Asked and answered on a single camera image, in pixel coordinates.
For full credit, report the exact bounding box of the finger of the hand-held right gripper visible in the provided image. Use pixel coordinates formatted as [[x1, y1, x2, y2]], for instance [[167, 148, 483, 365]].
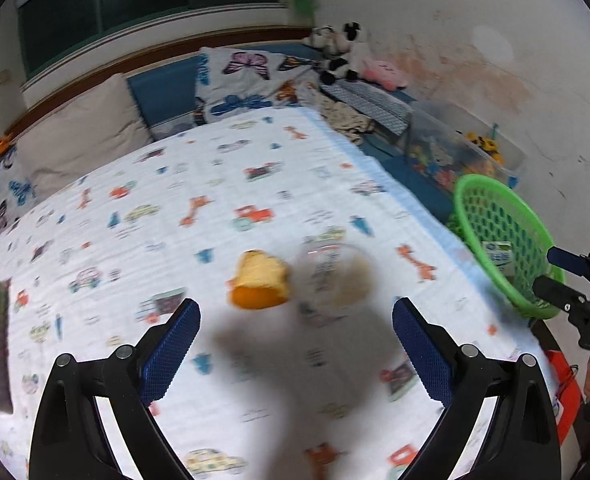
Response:
[[546, 245, 590, 302], [532, 274, 590, 318]]

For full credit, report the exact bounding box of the green perforated basket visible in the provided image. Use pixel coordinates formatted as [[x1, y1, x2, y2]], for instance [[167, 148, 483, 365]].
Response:
[[452, 174, 567, 322]]

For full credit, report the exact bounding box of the red plastic item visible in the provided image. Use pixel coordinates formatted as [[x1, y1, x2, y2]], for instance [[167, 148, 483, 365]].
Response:
[[544, 349, 584, 447]]

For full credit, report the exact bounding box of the large butterfly pillow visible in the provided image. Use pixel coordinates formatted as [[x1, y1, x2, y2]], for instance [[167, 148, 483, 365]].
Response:
[[194, 46, 327, 127]]

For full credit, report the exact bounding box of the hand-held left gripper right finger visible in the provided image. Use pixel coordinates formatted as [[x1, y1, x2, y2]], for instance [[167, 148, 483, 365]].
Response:
[[391, 297, 562, 480]]

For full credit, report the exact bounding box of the small butterfly pillow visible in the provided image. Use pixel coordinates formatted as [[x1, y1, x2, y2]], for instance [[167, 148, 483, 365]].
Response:
[[0, 147, 39, 239]]

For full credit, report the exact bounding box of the beige patterned garment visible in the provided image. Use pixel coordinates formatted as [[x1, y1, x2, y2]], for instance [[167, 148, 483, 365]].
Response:
[[319, 92, 377, 147]]

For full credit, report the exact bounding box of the pink plush toy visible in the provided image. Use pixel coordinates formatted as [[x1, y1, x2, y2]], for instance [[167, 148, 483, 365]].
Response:
[[361, 57, 412, 92]]

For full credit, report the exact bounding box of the blue white patterned folded cloth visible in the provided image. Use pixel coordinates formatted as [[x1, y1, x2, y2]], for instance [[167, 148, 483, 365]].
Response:
[[319, 81, 414, 137]]

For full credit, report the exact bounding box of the clear plastic storage box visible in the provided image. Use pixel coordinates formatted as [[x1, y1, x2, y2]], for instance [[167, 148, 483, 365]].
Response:
[[404, 100, 529, 192]]

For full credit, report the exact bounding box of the wooden headboard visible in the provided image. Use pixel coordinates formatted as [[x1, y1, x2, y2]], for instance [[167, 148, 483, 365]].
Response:
[[4, 27, 312, 137]]

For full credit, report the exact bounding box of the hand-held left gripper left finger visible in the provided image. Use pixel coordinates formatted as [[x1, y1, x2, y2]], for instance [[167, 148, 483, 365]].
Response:
[[27, 297, 202, 480]]

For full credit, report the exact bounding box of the beige pillow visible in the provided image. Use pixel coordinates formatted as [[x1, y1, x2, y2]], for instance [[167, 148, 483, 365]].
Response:
[[16, 72, 154, 199]]

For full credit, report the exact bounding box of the yellow toy truck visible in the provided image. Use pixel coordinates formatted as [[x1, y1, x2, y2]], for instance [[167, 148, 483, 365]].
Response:
[[462, 130, 507, 167]]

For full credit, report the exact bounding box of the printed vehicle blanket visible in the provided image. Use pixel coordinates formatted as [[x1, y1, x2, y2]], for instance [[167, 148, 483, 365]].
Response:
[[0, 105, 562, 480]]

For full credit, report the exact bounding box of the black white cow plush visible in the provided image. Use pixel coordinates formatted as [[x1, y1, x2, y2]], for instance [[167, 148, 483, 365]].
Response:
[[301, 21, 372, 86]]

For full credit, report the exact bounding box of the blue green milk carton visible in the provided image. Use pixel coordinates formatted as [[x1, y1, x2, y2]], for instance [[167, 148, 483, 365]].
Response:
[[482, 240, 512, 272]]

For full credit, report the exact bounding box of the dark window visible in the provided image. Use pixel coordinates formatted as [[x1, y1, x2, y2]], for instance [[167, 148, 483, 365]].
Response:
[[16, 0, 282, 79]]

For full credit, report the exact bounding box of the clear round pudding cup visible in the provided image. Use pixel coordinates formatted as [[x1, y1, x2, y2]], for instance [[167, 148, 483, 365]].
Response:
[[294, 241, 377, 317]]

